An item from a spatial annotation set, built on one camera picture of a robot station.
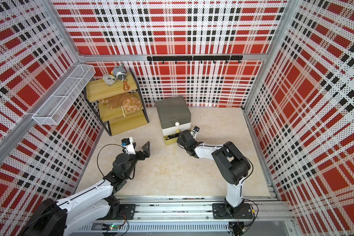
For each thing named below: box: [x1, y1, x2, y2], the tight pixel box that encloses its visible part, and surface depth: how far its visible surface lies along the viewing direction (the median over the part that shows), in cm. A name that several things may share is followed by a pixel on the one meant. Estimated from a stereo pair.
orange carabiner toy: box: [123, 81, 131, 91], surface depth 88 cm
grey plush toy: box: [113, 65, 127, 83], surface depth 88 cm
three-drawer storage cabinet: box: [155, 95, 192, 146], surface depth 95 cm
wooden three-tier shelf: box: [84, 67, 150, 137], surface depth 91 cm
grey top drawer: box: [155, 95, 192, 129], surface depth 94 cm
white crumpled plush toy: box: [102, 74, 117, 87], surface depth 86 cm
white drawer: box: [161, 122, 191, 137], surface depth 95 cm
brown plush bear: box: [98, 92, 143, 114], surface depth 91 cm
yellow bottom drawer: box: [163, 135, 179, 146], surface depth 98 cm
